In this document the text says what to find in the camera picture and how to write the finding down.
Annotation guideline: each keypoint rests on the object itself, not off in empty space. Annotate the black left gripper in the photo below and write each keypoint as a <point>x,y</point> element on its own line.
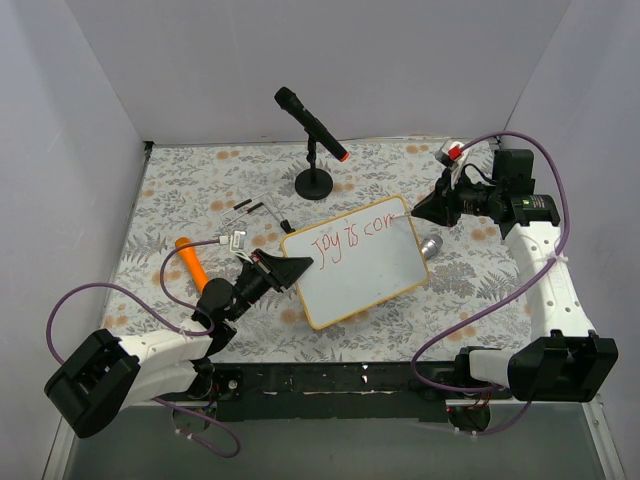
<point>270,273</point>

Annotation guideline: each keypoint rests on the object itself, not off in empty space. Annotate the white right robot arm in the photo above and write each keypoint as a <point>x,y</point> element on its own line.
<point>566,360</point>

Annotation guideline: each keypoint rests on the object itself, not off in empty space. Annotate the silver microphone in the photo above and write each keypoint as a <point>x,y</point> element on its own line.
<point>431,246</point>

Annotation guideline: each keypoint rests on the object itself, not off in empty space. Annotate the yellow framed whiteboard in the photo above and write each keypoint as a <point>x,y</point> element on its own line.
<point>361,259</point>

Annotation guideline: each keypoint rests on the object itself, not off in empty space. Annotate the wire whiteboard easel stand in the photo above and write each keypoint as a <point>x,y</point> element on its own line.
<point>264,202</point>

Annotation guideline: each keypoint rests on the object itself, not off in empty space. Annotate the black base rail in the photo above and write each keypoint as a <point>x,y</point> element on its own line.
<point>322,391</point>

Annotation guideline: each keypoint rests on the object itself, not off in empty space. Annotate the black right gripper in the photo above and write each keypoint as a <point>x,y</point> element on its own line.
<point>448,201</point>

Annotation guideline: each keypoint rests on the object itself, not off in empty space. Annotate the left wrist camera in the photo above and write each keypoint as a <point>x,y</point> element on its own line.
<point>235,242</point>

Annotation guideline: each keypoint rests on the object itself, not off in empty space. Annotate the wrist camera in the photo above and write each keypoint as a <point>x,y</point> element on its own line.
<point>453,158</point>
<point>235,242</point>

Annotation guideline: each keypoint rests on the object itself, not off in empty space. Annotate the black round microphone stand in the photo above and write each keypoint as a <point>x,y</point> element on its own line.
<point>313,183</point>

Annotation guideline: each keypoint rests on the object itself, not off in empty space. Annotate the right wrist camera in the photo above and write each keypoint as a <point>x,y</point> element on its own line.
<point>453,158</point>

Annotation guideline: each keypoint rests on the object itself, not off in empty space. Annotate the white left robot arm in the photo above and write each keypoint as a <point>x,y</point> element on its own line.
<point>107,374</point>

